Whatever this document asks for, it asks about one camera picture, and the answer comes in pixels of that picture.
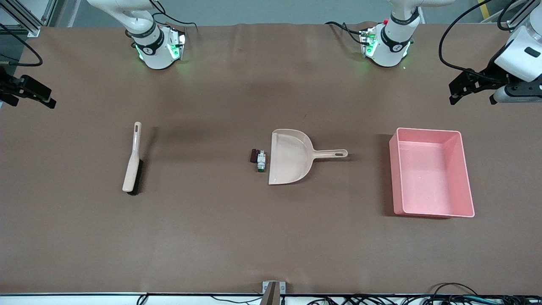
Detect beige brush with black bristles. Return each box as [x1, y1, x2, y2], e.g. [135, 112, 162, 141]
[122, 122, 144, 196]

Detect beige plastic dustpan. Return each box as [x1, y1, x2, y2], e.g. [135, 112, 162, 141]
[268, 129, 348, 186]

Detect pink plastic bin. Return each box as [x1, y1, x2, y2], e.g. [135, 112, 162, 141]
[389, 128, 475, 218]

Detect metal base connector plate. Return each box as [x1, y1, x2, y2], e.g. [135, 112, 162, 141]
[360, 28, 377, 58]
[166, 26, 187, 61]

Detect brown table cover mat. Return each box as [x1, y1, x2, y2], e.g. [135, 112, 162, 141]
[0, 22, 542, 295]

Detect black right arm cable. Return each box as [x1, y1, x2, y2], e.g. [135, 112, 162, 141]
[0, 23, 43, 67]

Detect black looped cable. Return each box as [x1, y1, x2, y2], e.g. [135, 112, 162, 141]
[498, 0, 528, 31]

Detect aluminium frame profile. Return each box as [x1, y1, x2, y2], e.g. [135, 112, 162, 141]
[506, 0, 542, 32]
[0, 0, 58, 36]

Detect black arm base cable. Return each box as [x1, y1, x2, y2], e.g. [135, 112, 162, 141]
[325, 21, 369, 45]
[150, 0, 199, 30]

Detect black arched cable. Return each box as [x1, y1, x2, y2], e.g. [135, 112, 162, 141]
[430, 283, 481, 299]

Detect black cable bundle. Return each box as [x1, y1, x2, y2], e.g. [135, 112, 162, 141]
[305, 294, 542, 305]

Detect thin black cable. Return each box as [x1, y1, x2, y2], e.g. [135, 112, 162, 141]
[210, 296, 263, 305]

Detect grey metal bracket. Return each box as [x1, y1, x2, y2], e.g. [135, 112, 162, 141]
[262, 281, 286, 305]

